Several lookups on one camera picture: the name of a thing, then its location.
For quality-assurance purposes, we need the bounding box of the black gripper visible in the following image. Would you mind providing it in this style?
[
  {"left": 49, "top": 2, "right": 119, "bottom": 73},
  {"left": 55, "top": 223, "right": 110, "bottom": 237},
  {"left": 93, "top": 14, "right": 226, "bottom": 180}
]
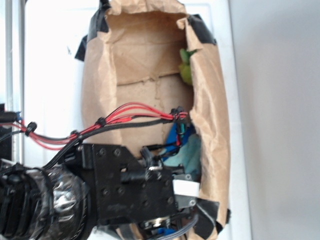
[{"left": 63, "top": 144, "right": 199, "bottom": 227}]

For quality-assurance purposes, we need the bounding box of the blue bottle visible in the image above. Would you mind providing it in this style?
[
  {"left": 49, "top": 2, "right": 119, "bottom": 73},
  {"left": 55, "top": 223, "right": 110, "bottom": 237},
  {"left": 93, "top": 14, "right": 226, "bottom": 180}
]
[{"left": 159, "top": 123, "right": 198, "bottom": 165}]

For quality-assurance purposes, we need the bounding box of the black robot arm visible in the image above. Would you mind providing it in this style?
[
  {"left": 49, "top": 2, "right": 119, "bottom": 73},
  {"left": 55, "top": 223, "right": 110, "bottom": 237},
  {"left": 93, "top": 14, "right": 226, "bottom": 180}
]
[{"left": 0, "top": 144, "right": 200, "bottom": 240}]

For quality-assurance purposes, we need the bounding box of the teal cloth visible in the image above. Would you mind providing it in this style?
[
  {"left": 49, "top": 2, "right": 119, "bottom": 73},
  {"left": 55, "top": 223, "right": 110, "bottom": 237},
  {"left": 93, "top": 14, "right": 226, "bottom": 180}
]
[{"left": 164, "top": 133, "right": 201, "bottom": 181}]

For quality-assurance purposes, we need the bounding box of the green plush toy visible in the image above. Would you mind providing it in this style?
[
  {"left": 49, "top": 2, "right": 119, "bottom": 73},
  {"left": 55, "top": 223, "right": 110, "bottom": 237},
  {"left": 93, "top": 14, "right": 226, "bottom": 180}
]
[{"left": 178, "top": 48, "right": 197, "bottom": 86}]

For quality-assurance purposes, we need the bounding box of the brown paper bag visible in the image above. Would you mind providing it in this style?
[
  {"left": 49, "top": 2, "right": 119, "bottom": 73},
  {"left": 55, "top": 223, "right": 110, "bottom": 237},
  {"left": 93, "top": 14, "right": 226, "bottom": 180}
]
[{"left": 81, "top": 0, "right": 231, "bottom": 240}]

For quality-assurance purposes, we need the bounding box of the white ribbon cable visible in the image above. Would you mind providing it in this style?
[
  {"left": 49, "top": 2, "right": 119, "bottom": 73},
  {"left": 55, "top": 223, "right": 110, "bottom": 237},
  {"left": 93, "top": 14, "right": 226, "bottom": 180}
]
[{"left": 172, "top": 179, "right": 201, "bottom": 197}]

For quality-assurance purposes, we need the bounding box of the red black wire bundle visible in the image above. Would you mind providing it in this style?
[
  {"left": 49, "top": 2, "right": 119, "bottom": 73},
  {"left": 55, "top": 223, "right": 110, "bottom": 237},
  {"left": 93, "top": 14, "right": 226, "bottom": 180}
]
[{"left": 14, "top": 101, "right": 192, "bottom": 151}]

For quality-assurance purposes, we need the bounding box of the aluminium frame rail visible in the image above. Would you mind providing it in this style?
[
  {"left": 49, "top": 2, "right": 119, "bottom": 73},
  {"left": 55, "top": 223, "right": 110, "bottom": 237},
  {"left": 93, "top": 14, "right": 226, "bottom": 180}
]
[{"left": 4, "top": 0, "right": 26, "bottom": 163}]

